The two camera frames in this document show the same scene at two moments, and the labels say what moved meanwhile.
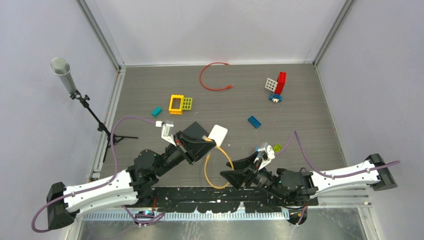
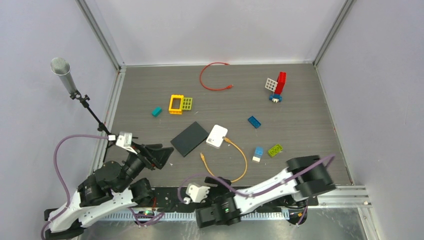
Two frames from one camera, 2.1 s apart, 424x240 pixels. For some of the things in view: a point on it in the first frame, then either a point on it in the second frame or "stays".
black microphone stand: (112, 140) stays
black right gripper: (238, 177) -> (221, 185)
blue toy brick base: (278, 96) stays
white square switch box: (218, 134) stays
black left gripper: (191, 148) -> (158, 154)
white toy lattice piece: (271, 84) stays
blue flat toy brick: (254, 122) stays
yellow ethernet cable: (207, 158) -> (227, 140)
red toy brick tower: (281, 80) stays
